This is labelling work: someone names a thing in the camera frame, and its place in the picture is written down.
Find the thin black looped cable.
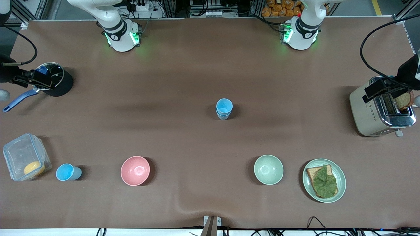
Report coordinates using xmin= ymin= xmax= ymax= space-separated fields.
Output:
xmin=307 ymin=216 xmax=328 ymax=232

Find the metal table edge bracket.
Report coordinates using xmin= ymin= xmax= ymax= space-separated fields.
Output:
xmin=203 ymin=215 xmax=222 ymax=236

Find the toast slice under lettuce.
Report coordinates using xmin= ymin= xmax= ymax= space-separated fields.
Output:
xmin=306 ymin=165 xmax=338 ymax=199

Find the yellow orange food piece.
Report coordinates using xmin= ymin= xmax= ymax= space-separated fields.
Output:
xmin=24 ymin=161 xmax=46 ymax=176

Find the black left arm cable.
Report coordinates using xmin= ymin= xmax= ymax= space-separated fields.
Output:
xmin=360 ymin=18 xmax=420 ymax=91

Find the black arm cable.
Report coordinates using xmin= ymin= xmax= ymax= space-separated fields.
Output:
xmin=3 ymin=26 xmax=38 ymax=66
xmin=360 ymin=18 xmax=420 ymax=91

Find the white power strip with plugs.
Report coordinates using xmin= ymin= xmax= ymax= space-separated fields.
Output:
xmin=118 ymin=0 xmax=165 ymax=19

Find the pale green bowl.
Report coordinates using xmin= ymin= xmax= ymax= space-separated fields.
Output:
xmin=254 ymin=155 xmax=284 ymax=185

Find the cream and chrome toaster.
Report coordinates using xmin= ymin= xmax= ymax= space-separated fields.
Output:
xmin=349 ymin=76 xmax=417 ymax=137

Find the clear plastic food container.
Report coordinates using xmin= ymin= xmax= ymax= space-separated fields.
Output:
xmin=3 ymin=133 xmax=52 ymax=182

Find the small white power strip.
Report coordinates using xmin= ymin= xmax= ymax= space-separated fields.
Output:
xmin=190 ymin=10 xmax=230 ymax=18

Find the bag of orange buns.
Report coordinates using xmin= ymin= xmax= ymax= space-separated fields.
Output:
xmin=262 ymin=0 xmax=329 ymax=18

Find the glass lid with blue knob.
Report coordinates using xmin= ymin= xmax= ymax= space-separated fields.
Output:
xmin=33 ymin=62 xmax=65 ymax=91

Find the pale green plate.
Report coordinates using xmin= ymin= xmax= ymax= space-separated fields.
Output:
xmin=302 ymin=159 xmax=347 ymax=203

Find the black pot with blue handle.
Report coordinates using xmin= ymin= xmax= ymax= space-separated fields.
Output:
xmin=3 ymin=62 xmax=74 ymax=113

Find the aluminium frame profile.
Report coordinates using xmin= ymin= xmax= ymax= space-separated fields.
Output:
xmin=8 ymin=0 xmax=53 ymax=29
xmin=392 ymin=0 xmax=420 ymax=25

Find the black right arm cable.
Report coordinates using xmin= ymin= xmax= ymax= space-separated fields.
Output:
xmin=3 ymin=26 xmax=38 ymax=66

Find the green lettuce leaf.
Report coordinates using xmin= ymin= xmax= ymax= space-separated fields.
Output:
xmin=311 ymin=165 xmax=338 ymax=199

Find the pink bowl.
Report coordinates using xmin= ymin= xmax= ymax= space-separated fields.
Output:
xmin=120 ymin=156 xmax=151 ymax=186

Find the brown table mat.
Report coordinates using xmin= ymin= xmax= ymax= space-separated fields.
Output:
xmin=0 ymin=17 xmax=420 ymax=230

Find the light blue plastic cup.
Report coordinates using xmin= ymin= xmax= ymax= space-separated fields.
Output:
xmin=216 ymin=98 xmax=233 ymax=116
xmin=56 ymin=163 xmax=82 ymax=181

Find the browned toast slice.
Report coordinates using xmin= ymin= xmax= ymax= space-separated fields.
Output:
xmin=394 ymin=92 xmax=414 ymax=111

